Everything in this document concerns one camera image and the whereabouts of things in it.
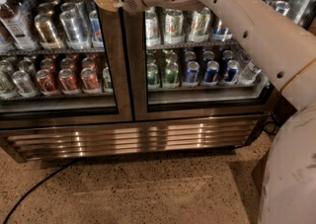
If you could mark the glass fridge door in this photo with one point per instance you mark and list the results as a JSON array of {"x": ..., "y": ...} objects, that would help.
[
  {"x": 138, "y": 86},
  {"x": 22, "y": 104}
]

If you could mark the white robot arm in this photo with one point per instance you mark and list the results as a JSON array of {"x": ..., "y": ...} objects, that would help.
[{"x": 289, "y": 186}]

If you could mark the stainless steel beverage fridge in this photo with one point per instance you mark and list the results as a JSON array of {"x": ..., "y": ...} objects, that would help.
[{"x": 139, "y": 136}]

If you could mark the silver soda can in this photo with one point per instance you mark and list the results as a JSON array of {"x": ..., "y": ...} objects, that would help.
[{"x": 76, "y": 35}]

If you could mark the white green soda can left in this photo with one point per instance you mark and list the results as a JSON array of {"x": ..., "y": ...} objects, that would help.
[{"x": 152, "y": 29}]

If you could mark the white green soda can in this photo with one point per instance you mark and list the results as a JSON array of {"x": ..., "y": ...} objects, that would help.
[
  {"x": 174, "y": 27},
  {"x": 152, "y": 29},
  {"x": 199, "y": 25}
]

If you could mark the white green soda can middle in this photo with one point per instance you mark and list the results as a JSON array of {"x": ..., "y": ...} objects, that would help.
[{"x": 174, "y": 27}]

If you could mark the copper soda can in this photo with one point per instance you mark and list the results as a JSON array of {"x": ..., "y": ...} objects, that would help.
[{"x": 48, "y": 33}]

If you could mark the white green soda can right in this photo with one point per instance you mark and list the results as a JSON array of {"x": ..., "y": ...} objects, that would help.
[{"x": 199, "y": 25}]

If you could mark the red soda can right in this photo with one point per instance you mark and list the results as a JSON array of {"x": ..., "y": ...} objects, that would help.
[{"x": 90, "y": 81}]

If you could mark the red soda can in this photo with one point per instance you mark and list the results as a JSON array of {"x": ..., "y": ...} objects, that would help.
[
  {"x": 47, "y": 83},
  {"x": 90, "y": 81},
  {"x": 68, "y": 82}
]

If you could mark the brown tea bottle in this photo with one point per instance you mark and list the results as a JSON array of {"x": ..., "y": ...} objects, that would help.
[{"x": 18, "y": 26}]

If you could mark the red soda can middle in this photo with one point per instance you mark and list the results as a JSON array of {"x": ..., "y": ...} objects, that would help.
[{"x": 68, "y": 82}]

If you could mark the red soda can left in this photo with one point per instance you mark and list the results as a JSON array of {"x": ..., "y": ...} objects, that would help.
[{"x": 47, "y": 83}]

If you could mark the blue soda can left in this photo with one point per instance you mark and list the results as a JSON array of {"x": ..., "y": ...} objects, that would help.
[{"x": 191, "y": 74}]

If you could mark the blue soda can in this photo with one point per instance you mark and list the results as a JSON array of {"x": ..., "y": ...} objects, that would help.
[
  {"x": 191, "y": 74},
  {"x": 230, "y": 71},
  {"x": 210, "y": 76}
]

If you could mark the blue soda can middle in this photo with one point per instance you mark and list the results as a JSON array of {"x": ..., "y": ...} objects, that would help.
[{"x": 210, "y": 76}]

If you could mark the blue soda can right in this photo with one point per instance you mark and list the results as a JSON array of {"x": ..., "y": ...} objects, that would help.
[{"x": 230, "y": 71}]

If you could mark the clear water bottle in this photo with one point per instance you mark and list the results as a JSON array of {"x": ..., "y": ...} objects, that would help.
[{"x": 249, "y": 74}]

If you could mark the brown cardboard box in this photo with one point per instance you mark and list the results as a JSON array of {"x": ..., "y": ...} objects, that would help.
[{"x": 258, "y": 173}]

